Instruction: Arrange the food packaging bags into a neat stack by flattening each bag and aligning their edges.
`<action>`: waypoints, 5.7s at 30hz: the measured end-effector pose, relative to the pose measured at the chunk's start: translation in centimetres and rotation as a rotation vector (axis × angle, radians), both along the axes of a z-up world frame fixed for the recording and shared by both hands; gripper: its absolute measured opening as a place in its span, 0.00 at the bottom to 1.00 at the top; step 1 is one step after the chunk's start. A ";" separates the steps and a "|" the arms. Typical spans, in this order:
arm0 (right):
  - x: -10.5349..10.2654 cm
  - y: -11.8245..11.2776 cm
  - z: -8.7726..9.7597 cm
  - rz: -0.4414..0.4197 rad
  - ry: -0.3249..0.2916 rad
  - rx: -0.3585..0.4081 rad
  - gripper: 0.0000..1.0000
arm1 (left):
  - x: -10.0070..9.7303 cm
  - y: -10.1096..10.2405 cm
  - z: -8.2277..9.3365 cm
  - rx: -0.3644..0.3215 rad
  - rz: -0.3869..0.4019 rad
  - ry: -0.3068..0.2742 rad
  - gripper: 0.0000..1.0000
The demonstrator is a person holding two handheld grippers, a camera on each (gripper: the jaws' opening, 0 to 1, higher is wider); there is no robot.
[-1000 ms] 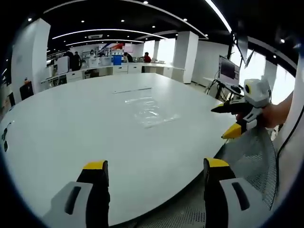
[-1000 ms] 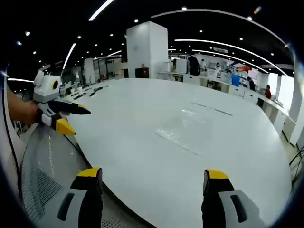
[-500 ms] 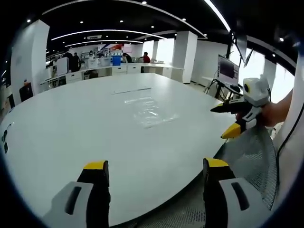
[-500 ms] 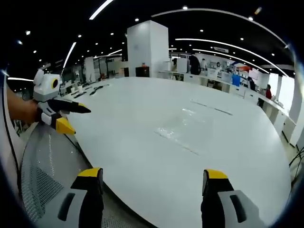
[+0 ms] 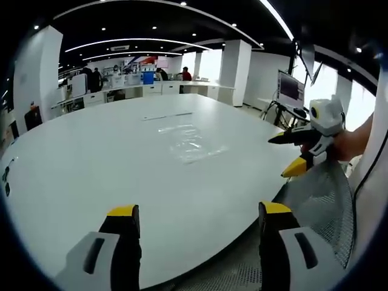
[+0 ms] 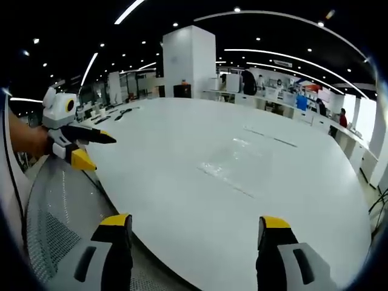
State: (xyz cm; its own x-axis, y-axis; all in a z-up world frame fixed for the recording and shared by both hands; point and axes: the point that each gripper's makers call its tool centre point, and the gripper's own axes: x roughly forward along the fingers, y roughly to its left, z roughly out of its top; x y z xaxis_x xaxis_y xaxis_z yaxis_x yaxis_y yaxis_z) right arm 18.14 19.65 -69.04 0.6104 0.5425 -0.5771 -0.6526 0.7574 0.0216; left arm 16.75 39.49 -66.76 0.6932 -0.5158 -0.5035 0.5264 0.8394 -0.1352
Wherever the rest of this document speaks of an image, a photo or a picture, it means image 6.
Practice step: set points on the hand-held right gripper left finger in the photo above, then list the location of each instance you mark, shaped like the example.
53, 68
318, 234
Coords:
100, 260

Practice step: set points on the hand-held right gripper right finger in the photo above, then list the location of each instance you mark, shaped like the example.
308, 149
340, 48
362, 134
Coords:
291, 260

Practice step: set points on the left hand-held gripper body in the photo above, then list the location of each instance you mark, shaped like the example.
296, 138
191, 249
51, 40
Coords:
59, 110

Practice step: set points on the clear food packaging bag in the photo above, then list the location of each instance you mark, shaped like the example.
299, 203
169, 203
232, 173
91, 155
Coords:
236, 165

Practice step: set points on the person's left hand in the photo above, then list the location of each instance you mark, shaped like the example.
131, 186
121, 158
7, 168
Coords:
41, 142

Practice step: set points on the black tool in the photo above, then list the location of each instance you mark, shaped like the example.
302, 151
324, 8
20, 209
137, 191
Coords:
101, 120
122, 114

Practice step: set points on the grey mesh chair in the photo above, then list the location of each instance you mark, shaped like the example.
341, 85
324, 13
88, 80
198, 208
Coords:
63, 218

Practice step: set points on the person's white clothing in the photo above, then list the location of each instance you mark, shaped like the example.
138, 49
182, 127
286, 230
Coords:
10, 194

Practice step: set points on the black box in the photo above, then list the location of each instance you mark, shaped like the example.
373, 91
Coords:
182, 91

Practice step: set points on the white square column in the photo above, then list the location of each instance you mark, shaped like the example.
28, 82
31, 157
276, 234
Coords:
189, 62

